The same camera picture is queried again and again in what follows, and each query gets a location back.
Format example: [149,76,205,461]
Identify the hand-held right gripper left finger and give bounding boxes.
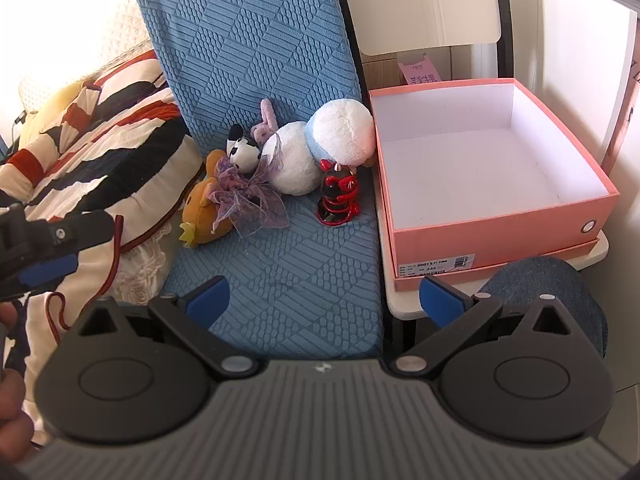
[79,275,260,380]

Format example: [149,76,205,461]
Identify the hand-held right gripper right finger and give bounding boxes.
[390,275,573,379]

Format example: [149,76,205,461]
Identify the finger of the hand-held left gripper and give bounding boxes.
[14,254,80,292]
[22,209,117,264]

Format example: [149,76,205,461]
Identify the orange plush toy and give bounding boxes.
[179,149,237,250]

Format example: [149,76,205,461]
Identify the pink cardboard box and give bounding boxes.
[368,78,621,279]

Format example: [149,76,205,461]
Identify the red black ant figure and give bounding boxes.
[314,158,362,227]

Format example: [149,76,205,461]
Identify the small panda plush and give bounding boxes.
[225,125,264,177]

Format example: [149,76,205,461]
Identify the pink fuzzy hair clip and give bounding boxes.
[251,98,281,144]

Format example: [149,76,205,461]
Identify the white plush doll blue scarf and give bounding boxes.
[260,98,376,197]

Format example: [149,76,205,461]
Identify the person's left hand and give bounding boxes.
[0,302,37,463]

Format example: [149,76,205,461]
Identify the white stool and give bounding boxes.
[374,180,611,322]

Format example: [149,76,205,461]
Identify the striped quilt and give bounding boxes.
[0,50,207,391]

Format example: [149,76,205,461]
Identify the purple organza ribbon bow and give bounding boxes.
[212,139,291,239]

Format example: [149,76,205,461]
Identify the person's denim-clad leg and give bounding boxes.
[477,256,610,362]

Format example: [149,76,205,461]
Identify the yellow pillow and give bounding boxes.
[17,79,97,152]

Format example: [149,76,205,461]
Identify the white knitted cloth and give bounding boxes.
[17,0,154,116]

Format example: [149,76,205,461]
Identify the pink printed carton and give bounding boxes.
[398,60,444,87]

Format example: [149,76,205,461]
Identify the blue textured sofa cover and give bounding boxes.
[132,0,387,361]

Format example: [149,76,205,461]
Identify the black cable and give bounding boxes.
[10,104,32,142]

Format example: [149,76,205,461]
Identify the black chair frame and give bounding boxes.
[492,0,640,82]

